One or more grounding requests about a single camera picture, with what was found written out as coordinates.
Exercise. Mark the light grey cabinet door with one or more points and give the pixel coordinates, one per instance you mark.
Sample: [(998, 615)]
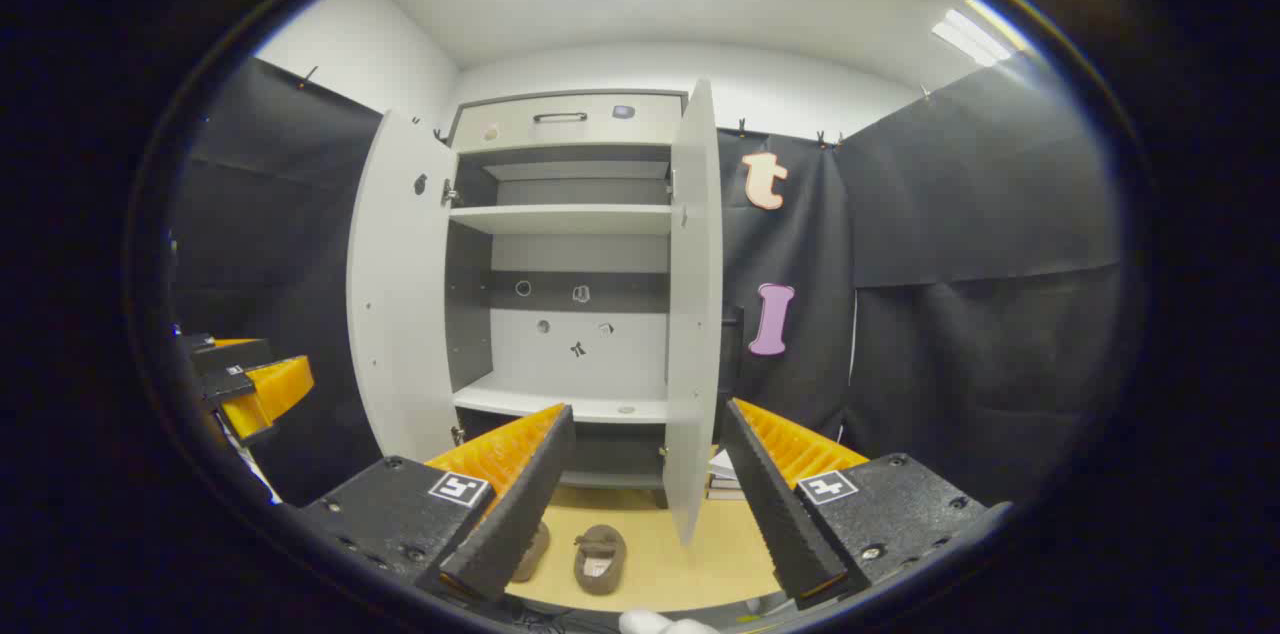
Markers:
[(695, 314), (400, 294)]

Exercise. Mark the brown suede shoe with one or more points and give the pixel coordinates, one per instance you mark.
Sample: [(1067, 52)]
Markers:
[(600, 559), (533, 554)]

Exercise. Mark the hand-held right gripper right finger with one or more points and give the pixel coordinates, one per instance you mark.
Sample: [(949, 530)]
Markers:
[(770, 499)]

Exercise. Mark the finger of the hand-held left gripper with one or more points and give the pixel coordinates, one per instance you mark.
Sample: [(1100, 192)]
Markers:
[(265, 392), (230, 354)]

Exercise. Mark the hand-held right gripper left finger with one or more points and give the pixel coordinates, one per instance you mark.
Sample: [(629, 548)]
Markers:
[(530, 494)]

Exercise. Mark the small stack of books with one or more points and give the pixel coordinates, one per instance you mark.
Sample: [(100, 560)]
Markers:
[(722, 474)]

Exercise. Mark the black backdrop cloth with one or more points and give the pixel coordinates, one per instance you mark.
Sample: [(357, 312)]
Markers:
[(950, 214)]

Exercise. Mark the white cabinet shelf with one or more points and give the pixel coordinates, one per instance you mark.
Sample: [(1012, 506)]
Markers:
[(540, 401), (560, 218)]

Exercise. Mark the grey shoe cabinet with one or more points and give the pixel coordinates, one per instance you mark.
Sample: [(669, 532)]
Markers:
[(580, 354)]

